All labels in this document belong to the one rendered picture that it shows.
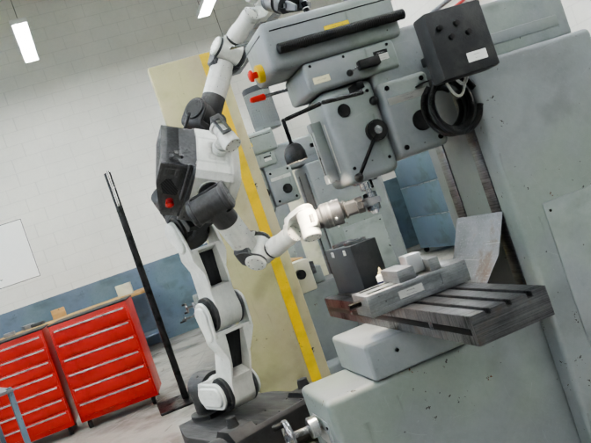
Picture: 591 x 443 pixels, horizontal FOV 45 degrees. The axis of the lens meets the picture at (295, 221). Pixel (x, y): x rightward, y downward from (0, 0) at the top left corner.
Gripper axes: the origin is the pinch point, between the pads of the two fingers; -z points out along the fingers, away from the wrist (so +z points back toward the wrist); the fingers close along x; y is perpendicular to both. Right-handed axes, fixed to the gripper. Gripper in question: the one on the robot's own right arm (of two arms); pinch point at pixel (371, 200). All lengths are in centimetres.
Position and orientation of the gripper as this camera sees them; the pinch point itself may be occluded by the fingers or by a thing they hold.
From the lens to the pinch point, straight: 247.4
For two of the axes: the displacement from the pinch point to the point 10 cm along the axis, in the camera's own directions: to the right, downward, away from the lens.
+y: 3.2, 9.5, 0.2
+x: 0.5, -0.4, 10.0
